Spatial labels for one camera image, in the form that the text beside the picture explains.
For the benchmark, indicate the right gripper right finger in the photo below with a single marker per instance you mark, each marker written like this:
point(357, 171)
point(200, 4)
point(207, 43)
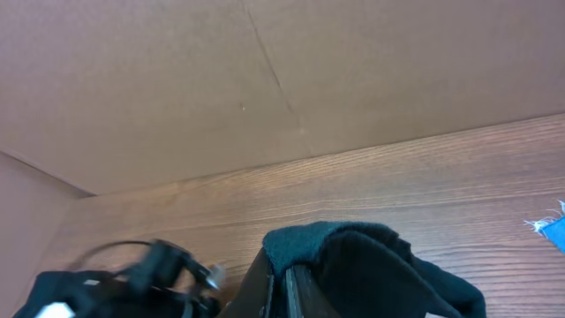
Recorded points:
point(304, 298)

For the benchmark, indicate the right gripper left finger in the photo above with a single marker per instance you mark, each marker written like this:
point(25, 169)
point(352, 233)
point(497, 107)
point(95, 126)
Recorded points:
point(255, 295)

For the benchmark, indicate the dark navy t-shirt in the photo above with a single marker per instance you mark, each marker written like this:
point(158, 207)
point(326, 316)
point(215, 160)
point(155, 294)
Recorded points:
point(368, 270)

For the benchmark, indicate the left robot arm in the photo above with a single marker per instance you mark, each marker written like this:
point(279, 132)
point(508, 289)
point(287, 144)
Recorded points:
point(166, 282)

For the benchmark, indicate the light blue denim jeans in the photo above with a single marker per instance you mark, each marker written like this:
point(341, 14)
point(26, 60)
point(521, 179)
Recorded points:
point(551, 227)

